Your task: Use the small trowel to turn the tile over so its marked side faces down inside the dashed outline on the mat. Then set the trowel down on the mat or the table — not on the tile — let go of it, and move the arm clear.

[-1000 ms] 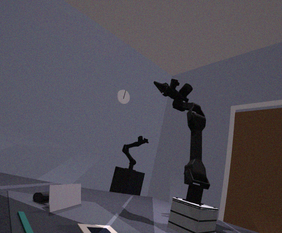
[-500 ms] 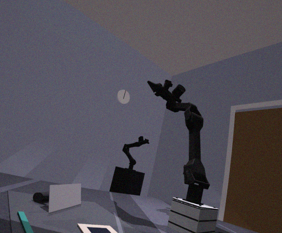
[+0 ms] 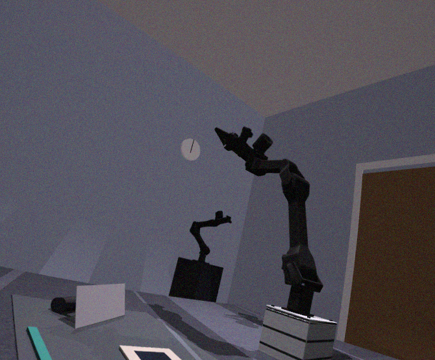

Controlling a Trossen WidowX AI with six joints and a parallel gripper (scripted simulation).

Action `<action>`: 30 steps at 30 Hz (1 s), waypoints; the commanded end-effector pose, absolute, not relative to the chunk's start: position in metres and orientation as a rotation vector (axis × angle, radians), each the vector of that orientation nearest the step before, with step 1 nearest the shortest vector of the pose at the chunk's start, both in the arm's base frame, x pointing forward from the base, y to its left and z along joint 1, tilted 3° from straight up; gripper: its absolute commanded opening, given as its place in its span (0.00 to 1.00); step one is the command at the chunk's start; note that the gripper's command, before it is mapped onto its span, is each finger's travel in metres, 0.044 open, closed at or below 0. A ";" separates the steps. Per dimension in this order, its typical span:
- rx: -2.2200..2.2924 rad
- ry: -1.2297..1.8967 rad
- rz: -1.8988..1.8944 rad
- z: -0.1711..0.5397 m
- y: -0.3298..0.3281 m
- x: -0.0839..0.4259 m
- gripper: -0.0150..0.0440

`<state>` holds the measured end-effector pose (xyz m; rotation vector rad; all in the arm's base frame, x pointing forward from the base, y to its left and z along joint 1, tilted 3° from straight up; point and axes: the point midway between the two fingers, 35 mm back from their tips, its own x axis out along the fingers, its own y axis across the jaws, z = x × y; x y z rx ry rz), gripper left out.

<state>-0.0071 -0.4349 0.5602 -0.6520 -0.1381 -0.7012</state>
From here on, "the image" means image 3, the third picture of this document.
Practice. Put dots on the teal small trowel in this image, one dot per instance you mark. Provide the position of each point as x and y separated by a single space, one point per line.
38 344

